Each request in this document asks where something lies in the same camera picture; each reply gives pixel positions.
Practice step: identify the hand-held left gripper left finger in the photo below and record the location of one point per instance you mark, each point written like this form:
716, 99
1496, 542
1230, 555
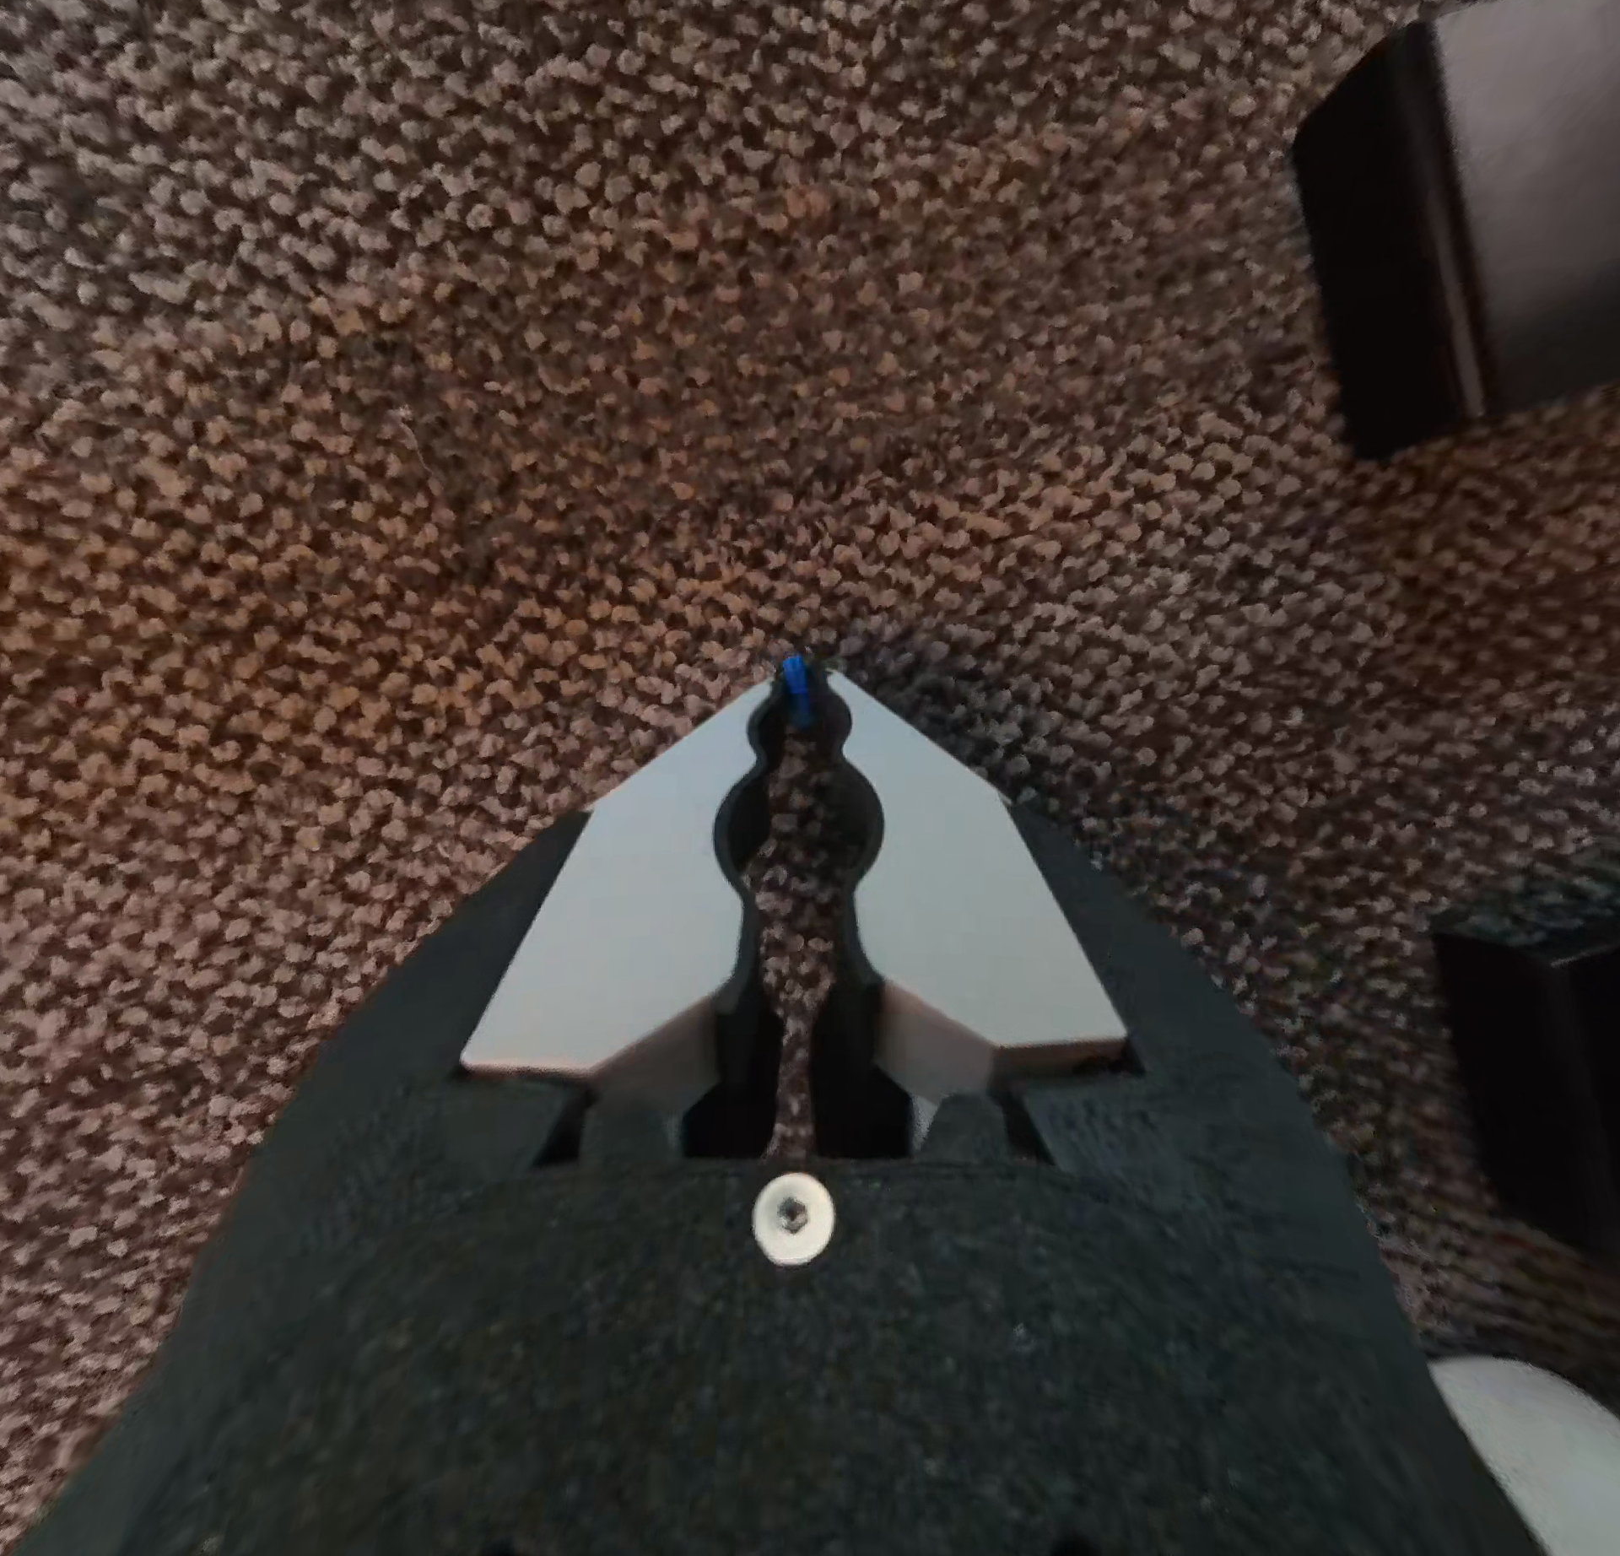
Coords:
595, 949

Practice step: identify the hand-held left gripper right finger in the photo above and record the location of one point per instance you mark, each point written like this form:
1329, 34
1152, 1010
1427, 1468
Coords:
1000, 936

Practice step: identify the blue pin piece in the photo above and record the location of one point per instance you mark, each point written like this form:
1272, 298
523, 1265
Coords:
794, 683

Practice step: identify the dark furniture leg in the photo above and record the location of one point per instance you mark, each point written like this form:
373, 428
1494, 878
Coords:
1532, 1075
1456, 226

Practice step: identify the white rounded object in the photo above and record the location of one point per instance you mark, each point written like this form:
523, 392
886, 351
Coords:
1532, 1455

